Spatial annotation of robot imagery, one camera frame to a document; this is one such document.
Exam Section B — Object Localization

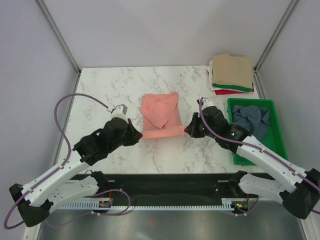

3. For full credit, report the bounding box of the salmon pink t shirt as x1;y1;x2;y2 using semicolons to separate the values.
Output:
140;92;186;140

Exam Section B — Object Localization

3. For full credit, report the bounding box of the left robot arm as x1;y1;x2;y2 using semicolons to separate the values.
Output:
9;117;143;227

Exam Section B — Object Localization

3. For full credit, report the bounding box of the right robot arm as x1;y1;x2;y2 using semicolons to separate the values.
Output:
184;98;320;220

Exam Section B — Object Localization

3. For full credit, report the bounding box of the red folded t shirt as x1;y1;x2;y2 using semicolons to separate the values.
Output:
206;69;255;96

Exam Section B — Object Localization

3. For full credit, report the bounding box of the green folded t shirt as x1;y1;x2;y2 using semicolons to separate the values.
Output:
212;72;254;93

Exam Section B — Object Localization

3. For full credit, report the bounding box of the blue grey t shirt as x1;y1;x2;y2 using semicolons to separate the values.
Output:
232;105;271;141

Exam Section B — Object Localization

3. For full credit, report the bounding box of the beige folded t shirt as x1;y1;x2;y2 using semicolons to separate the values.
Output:
212;53;253;89

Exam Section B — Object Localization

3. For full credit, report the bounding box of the white folded t shirt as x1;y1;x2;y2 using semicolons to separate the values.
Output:
207;59;255;93

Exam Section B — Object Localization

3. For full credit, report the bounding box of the green plastic bin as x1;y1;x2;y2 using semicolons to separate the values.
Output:
227;98;288;160

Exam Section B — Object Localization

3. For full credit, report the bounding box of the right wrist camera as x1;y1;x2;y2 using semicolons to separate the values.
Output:
198;97;215;109

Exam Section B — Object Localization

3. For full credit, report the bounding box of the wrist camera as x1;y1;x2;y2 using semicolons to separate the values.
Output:
111;104;128;120
198;97;215;109

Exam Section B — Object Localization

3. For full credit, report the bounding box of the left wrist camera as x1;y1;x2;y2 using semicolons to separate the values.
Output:
111;104;128;120

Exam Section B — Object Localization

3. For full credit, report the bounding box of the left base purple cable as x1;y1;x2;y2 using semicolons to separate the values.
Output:
44;188;132;228

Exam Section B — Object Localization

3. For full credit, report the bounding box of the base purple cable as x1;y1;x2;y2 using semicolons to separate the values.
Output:
44;188;132;228
229;194;261;218

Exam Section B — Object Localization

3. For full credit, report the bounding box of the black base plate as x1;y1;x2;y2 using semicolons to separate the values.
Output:
74;172;261;207

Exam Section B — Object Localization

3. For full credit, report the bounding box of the white slotted cable duct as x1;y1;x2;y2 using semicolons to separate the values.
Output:
59;198;248;211

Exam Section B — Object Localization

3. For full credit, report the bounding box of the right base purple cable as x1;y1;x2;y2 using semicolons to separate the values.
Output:
229;194;261;218

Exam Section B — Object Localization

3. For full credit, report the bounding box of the right aluminium frame post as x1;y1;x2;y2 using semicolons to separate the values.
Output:
253;0;300;73

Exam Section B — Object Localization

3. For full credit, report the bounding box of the aluminium frame post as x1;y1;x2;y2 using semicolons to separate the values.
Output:
34;0;82;76
253;0;300;73

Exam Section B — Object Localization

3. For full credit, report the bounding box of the left aluminium frame post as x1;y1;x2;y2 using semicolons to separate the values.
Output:
34;0;82;76

